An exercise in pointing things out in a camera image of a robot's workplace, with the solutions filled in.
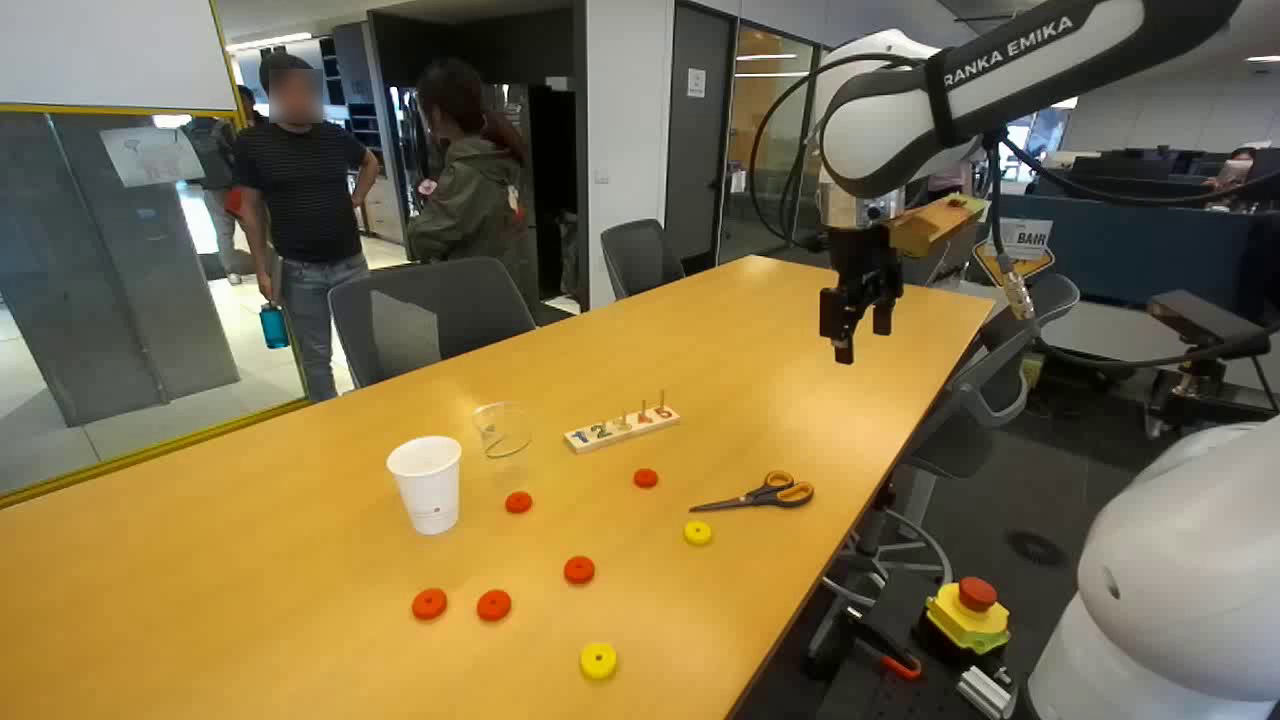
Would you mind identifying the tan wrist camera box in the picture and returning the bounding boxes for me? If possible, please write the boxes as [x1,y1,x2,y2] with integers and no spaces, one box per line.
[887,194,994,263]

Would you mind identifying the blue water bottle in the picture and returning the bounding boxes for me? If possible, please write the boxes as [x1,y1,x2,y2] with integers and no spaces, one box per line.
[256,301,292,353]

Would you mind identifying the orange handled scissors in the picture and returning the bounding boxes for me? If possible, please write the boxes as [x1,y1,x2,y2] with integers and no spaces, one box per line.
[686,469,821,519]

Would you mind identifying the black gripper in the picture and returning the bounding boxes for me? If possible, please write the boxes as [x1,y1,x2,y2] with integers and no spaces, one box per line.
[816,221,911,369]

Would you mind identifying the black padded bench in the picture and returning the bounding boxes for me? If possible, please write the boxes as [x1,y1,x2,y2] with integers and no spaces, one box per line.
[1143,286,1280,403]

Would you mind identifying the white wooden peg board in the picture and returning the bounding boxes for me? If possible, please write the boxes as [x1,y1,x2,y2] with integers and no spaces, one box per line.
[560,395,686,455]

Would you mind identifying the white paper cup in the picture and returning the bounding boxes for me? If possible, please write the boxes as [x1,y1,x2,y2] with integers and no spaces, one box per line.
[383,433,468,539]

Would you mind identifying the person in black t-shirt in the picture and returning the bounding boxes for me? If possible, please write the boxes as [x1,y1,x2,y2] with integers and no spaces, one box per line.
[224,53,383,403]

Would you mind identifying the black looped gripper cable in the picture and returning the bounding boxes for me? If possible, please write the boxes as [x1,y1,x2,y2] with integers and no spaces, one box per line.
[746,47,872,259]

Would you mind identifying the red handled black tool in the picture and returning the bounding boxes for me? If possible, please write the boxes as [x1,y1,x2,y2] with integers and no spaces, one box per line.
[853,636,927,688]

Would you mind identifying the person in green jacket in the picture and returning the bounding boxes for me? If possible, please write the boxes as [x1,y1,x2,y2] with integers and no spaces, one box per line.
[400,56,532,274]

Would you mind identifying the grey office chair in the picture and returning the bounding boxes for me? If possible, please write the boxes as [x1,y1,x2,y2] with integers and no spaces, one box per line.
[595,216,687,305]
[324,252,539,391]
[906,274,1084,527]

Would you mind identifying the round grey side table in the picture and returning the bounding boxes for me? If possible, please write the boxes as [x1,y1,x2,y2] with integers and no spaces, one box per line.
[1037,295,1192,380]

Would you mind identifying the yellow emergency stop button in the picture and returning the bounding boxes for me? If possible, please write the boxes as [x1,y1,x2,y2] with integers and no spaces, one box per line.
[925,574,1016,661]

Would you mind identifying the clear plastic cup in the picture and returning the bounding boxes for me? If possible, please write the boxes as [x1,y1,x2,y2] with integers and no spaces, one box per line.
[468,395,535,465]

